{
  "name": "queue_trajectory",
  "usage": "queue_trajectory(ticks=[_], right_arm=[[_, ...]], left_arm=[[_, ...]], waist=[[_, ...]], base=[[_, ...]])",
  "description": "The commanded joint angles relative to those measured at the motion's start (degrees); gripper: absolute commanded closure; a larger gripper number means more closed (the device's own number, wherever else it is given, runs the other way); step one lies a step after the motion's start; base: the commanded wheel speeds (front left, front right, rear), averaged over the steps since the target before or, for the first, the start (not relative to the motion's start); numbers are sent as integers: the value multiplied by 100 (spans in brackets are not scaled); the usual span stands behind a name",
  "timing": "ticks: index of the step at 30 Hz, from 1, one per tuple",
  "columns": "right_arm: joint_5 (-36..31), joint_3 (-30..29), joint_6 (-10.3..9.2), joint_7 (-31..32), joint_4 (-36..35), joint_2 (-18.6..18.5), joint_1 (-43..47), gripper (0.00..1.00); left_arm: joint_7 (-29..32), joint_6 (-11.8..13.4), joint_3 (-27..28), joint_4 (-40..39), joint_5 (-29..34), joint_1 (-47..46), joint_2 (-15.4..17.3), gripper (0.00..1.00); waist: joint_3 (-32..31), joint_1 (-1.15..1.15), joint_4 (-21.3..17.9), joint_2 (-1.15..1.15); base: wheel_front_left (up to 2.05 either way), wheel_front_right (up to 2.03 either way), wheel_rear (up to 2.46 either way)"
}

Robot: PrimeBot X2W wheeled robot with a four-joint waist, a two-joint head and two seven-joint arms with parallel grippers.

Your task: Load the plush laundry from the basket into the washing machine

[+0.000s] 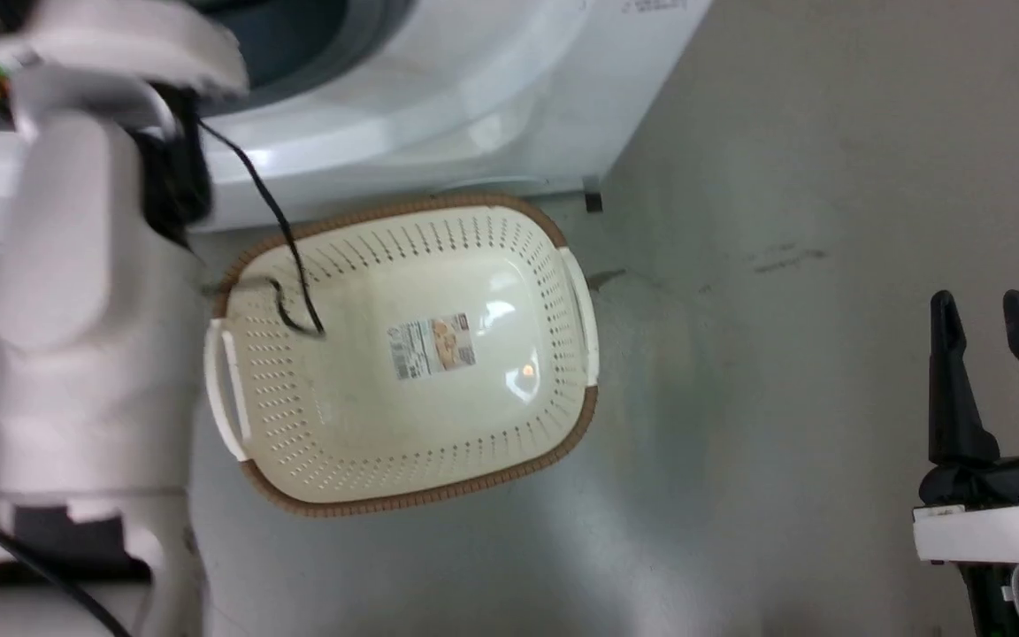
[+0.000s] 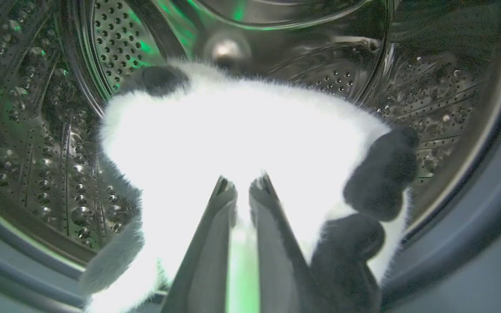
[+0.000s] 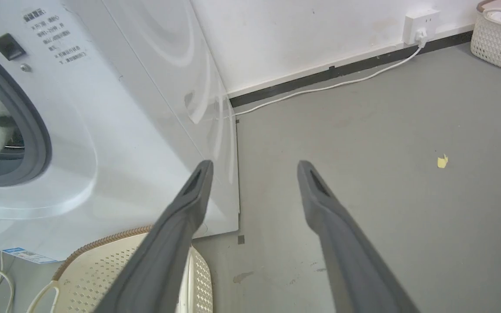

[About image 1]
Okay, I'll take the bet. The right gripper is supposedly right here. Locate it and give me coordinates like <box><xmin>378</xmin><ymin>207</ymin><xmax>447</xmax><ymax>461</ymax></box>
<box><xmin>913</xmin><ymin>288</ymin><xmax>1019</xmax><ymax>565</ymax></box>

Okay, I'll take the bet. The printed basket label sticker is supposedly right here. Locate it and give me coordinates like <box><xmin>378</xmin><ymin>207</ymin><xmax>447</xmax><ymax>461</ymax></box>
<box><xmin>387</xmin><ymin>313</ymin><xmax>478</xmax><ymax>382</ymax></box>

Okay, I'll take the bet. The white washing machine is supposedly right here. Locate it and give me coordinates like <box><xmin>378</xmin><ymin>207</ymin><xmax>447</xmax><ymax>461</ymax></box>
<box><xmin>0</xmin><ymin>0</ymin><xmax>716</xmax><ymax>259</ymax></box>

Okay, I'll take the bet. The cream perforated laundry basket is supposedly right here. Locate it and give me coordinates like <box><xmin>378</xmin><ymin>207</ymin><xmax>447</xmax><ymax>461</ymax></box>
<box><xmin>203</xmin><ymin>194</ymin><xmax>601</xmax><ymax>518</ymax></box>

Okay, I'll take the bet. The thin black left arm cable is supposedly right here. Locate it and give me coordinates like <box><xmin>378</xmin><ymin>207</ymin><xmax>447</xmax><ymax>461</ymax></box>
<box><xmin>196</xmin><ymin>120</ymin><xmax>328</xmax><ymax>337</ymax></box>

